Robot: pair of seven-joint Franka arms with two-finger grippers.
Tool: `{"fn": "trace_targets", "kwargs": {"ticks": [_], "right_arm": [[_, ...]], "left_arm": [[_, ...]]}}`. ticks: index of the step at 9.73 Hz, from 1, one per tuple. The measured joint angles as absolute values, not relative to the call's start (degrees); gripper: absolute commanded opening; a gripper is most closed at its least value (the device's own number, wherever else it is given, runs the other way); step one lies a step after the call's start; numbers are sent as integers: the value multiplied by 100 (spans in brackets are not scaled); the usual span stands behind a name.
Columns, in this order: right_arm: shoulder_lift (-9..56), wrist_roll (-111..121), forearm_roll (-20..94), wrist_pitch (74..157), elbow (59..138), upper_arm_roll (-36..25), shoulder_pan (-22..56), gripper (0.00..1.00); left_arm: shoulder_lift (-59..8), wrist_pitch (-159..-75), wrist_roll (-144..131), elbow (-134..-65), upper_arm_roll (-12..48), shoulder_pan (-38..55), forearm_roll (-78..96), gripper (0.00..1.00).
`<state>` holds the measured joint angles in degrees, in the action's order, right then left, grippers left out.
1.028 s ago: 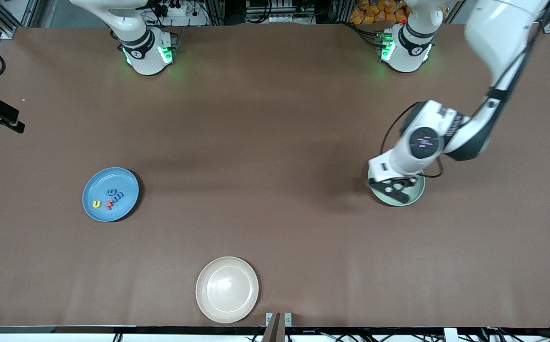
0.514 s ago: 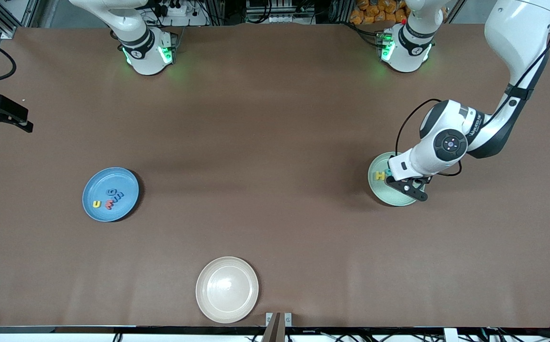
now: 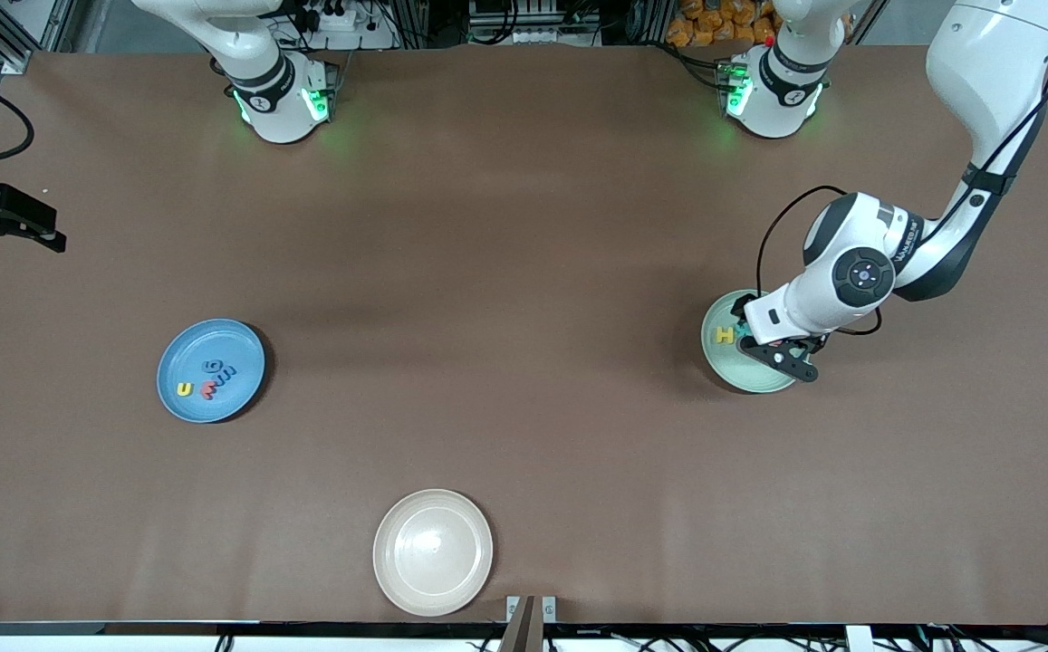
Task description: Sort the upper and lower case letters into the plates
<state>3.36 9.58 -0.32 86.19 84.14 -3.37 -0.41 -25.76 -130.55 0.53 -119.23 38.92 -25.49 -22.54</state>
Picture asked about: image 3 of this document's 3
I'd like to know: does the blue plate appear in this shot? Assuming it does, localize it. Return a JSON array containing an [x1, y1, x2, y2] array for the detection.
[[158, 318, 266, 424]]

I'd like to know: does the brown camera mount post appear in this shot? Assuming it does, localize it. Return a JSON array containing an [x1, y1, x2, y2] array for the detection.
[[498, 595, 536, 652]]

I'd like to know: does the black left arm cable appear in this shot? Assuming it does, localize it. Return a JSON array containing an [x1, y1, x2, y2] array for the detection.
[[756, 0, 1048, 338]]

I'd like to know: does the beige plate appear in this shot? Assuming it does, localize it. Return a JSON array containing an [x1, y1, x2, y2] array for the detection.
[[372, 489, 495, 618]]

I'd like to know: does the orange packet pile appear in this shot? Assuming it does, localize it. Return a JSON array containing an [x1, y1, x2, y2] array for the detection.
[[667, 0, 780, 48]]

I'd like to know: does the metal equipment rack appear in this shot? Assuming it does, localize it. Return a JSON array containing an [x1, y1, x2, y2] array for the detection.
[[467, 0, 601, 46]]

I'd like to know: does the green plate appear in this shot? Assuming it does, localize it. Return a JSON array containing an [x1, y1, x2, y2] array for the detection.
[[701, 289, 801, 394]]

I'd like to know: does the white power strip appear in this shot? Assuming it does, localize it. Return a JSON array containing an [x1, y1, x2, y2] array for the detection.
[[302, 0, 398, 51]]

